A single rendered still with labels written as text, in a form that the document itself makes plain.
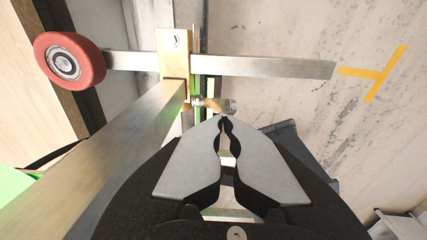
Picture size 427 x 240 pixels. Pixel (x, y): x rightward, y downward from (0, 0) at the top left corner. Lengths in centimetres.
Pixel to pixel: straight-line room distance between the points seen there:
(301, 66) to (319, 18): 100
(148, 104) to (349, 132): 171
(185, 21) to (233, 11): 73
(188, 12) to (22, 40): 29
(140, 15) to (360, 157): 202
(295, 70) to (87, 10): 42
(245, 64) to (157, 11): 34
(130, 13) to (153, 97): 40
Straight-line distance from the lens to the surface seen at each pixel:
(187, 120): 50
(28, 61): 35
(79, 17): 44
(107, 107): 47
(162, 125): 16
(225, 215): 60
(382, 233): 314
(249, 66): 27
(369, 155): 209
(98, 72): 30
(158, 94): 20
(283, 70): 29
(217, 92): 45
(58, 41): 30
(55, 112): 37
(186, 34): 26
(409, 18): 162
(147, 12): 54
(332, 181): 102
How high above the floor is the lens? 112
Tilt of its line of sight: 61 degrees down
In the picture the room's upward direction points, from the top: 177 degrees counter-clockwise
